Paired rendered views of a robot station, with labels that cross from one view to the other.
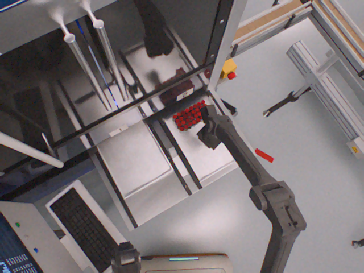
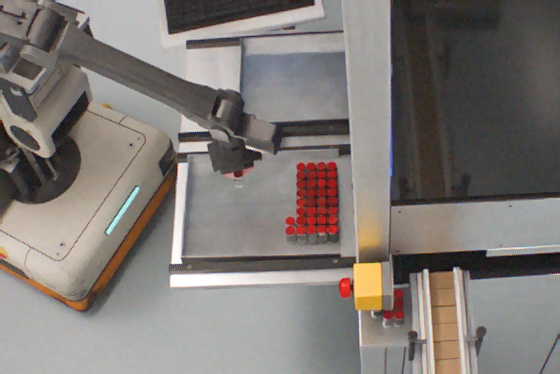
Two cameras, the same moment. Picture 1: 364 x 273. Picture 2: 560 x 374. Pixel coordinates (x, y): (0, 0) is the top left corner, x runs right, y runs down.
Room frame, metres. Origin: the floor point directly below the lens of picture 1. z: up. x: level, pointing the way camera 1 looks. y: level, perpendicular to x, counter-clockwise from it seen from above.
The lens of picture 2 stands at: (1.14, -0.81, 2.62)
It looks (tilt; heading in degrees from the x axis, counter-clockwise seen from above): 58 degrees down; 136
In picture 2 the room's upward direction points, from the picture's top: 10 degrees counter-clockwise
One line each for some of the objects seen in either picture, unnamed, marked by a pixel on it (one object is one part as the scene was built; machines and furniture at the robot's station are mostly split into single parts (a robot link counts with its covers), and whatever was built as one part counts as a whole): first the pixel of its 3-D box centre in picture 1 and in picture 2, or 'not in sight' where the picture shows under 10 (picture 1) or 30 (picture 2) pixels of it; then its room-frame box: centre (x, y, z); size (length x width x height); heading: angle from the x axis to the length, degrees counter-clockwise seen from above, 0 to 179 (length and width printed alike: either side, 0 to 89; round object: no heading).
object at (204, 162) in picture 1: (205, 137); (261, 206); (0.37, -0.13, 0.90); 0.34 x 0.26 x 0.04; 36
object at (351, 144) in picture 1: (358, 148); not in sight; (0.53, -1.13, 0.50); 0.12 x 0.05 x 0.09; 37
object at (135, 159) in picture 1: (131, 153); (310, 79); (0.25, 0.21, 0.90); 0.34 x 0.26 x 0.04; 37
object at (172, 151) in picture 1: (178, 161); not in sight; (0.24, -0.02, 0.91); 0.14 x 0.03 x 0.06; 36
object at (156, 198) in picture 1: (170, 149); (281, 146); (0.30, 0.03, 0.87); 0.70 x 0.48 x 0.02; 127
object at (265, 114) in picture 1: (290, 98); not in sight; (0.99, -0.86, 0.07); 0.50 x 0.08 x 0.14; 127
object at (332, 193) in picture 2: (189, 110); (332, 201); (0.50, -0.04, 0.90); 0.18 x 0.02 x 0.05; 126
